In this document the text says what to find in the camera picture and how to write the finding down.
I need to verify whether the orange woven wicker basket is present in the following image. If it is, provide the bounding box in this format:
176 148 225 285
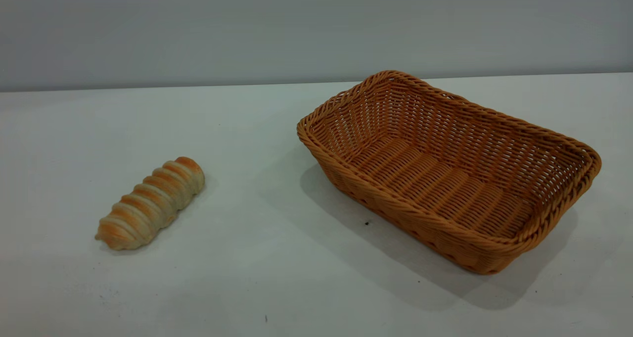
297 70 602 275

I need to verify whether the spiral ridged bread roll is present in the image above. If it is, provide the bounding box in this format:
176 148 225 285
95 156 205 251

